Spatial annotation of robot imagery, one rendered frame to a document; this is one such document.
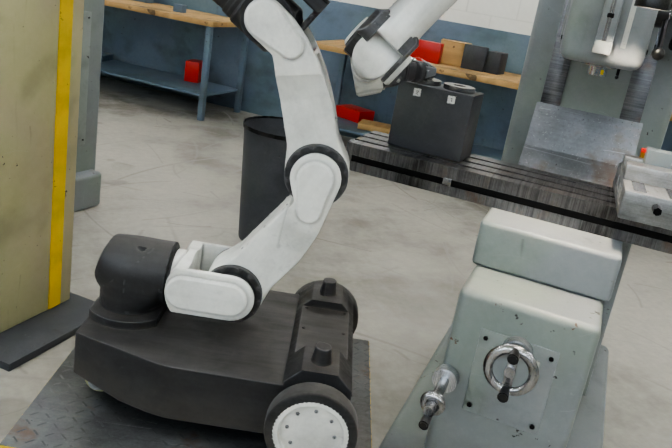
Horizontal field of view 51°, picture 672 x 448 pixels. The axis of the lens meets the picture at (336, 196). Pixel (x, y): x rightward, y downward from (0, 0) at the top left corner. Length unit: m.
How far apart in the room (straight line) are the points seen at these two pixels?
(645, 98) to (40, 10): 1.93
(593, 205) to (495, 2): 4.47
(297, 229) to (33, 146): 1.30
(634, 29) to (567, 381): 0.84
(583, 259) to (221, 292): 0.86
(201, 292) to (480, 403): 0.71
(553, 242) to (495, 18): 4.58
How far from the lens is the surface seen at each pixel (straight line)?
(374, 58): 1.46
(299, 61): 1.48
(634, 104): 2.32
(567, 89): 2.33
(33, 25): 2.54
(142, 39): 7.70
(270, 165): 3.54
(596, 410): 2.56
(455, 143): 1.98
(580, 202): 1.88
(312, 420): 1.55
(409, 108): 2.00
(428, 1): 1.45
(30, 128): 2.60
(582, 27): 1.85
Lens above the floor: 1.42
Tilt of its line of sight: 17 degrees down
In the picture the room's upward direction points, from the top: 9 degrees clockwise
